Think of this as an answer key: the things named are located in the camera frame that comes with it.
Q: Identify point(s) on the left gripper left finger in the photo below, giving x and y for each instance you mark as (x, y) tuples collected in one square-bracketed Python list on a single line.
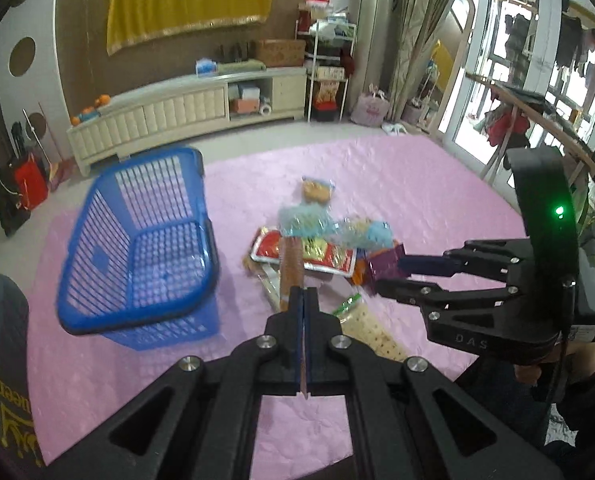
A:
[(283, 346)]

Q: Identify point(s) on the patterned curtain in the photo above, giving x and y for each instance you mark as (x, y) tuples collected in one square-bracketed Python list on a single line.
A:
[(410, 16)]

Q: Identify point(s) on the red bag on floor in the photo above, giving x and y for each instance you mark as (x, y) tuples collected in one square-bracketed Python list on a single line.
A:
[(30, 181)]

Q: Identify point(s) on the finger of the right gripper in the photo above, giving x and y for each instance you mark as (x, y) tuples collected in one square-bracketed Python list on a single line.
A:
[(407, 292), (447, 262)]

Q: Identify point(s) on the oranges on cabinet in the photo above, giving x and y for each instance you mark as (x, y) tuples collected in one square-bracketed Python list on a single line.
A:
[(91, 112)]

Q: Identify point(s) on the small orange noodle snack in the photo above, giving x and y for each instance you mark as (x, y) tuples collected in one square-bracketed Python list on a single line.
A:
[(291, 269)]

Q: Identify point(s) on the cream TV cabinet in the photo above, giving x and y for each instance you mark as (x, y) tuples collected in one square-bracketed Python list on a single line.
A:
[(181, 108)]

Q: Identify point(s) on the black bag on floor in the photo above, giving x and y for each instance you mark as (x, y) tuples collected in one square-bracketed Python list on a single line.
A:
[(13, 213)]

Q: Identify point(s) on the blue tissue pack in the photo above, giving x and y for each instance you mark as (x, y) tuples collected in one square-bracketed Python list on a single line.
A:
[(206, 67)]

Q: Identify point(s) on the green label cracker pack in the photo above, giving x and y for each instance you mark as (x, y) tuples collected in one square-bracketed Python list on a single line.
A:
[(269, 279)]

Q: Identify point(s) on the wrapped bread bun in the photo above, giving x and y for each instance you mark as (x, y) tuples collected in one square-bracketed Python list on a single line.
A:
[(317, 191)]

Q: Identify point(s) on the blue plastic basket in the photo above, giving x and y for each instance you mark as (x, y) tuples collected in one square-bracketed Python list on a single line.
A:
[(142, 265)]

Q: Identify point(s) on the white slippers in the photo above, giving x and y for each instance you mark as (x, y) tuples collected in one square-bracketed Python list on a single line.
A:
[(396, 129)]

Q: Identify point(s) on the purple snack wrapper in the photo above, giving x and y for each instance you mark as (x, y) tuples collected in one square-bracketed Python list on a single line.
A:
[(384, 265)]

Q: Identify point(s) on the clear cracker pack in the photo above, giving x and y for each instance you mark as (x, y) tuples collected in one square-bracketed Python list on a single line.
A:
[(359, 323)]

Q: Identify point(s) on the silver standing air conditioner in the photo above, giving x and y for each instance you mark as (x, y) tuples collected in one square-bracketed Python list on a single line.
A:
[(372, 19)]

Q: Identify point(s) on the arched floor mirror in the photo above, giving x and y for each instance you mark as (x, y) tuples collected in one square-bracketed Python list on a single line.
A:
[(445, 34)]

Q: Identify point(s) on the wooden clothes rack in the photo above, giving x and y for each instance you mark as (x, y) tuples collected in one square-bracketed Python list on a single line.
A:
[(558, 128)]

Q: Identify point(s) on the orange candy wrapper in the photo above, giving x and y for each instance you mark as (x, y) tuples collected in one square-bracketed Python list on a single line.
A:
[(359, 276)]

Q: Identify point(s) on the cardboard box on cabinet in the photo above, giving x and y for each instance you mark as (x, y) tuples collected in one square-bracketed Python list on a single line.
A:
[(280, 52)]

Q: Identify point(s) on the white metal shelf rack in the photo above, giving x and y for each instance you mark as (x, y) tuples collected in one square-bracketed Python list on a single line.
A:
[(330, 38)]

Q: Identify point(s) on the pink tote bag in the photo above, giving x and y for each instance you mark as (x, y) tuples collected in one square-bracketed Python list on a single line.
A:
[(371, 108)]

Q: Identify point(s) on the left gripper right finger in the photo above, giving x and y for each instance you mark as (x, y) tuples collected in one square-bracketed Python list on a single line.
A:
[(323, 371)]

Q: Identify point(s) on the green folded towel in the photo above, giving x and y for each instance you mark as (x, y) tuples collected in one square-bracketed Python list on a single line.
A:
[(248, 66)]

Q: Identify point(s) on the teal striped snack bag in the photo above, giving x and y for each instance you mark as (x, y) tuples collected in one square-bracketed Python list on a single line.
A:
[(304, 220)]

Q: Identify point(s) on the red green snack bag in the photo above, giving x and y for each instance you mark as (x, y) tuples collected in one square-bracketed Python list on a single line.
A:
[(318, 254)]

